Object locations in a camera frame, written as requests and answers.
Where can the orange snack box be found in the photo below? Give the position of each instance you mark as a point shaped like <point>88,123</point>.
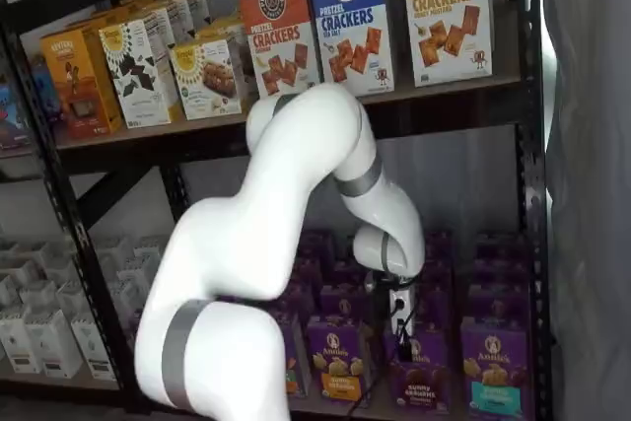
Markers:
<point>74,86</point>

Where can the orange cheddar pretzel crackers box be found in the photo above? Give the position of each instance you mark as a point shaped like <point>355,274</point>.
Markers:
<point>278,36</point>

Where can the purple Annie's box yellow label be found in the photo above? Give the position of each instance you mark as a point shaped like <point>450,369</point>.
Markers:
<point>342,302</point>
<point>318,246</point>
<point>337,357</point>
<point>345,273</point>

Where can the purple Annie's box green label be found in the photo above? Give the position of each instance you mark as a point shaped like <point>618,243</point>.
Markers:
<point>296,357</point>

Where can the Simple Mills almond bars box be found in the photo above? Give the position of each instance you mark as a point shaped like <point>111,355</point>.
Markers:
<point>222,29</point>
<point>207,78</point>

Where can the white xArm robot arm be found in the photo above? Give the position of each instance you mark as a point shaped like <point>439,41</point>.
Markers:
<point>222,243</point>

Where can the white fabric curtain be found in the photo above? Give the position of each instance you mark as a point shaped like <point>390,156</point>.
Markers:
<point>591,169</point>

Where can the white Sweet Thins box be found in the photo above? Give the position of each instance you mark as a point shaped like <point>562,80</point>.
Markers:
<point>199,4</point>
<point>162,17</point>
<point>133,71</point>

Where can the purple Annie's box brown label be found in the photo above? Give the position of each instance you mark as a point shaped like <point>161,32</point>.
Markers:
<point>438,246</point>
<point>439,275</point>
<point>434,312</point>
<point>424,381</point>

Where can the black metal shelving frame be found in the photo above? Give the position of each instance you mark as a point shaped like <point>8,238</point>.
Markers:
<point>530,145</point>

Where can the white carton dark label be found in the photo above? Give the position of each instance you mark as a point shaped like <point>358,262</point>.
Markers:
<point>51,342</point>
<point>74,295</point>
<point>20,347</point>
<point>42,298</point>
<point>91,347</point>

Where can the small blue snack box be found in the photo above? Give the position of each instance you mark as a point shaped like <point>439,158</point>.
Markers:
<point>45,88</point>

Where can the blue sea-salt pretzel crackers box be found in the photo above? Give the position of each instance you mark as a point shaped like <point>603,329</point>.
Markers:
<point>352,21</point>

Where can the wooden shelf board with crackers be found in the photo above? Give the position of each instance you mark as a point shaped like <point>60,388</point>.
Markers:
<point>217,126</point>

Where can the purple Annie's box teal label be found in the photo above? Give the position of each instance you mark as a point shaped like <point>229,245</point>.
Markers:
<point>495,371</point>
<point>498,305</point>
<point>500,273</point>

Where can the yellow honey-mustard pretzel crackers box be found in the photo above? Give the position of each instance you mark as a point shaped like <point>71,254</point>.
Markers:
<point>446,17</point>

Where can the blue and brown snack box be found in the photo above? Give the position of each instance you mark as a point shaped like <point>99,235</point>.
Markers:
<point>12,115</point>

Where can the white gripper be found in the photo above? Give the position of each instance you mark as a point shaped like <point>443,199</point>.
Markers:
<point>401,315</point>

